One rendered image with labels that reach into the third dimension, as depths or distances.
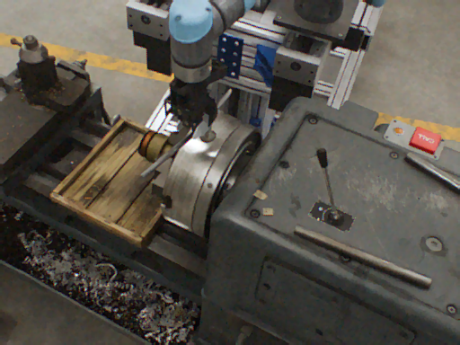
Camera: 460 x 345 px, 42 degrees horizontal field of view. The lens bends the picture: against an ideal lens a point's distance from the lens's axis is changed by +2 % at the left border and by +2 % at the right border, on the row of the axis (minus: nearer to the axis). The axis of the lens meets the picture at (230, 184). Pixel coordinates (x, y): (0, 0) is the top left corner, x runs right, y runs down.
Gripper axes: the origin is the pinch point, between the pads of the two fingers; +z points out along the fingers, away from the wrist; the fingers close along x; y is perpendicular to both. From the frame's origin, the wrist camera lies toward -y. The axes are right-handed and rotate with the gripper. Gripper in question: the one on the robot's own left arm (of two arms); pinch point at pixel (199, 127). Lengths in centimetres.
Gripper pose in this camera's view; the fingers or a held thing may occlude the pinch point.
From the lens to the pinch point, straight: 131.8
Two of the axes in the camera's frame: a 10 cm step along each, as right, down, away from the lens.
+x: 8.3, 4.8, -2.7
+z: -0.4, 5.4, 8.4
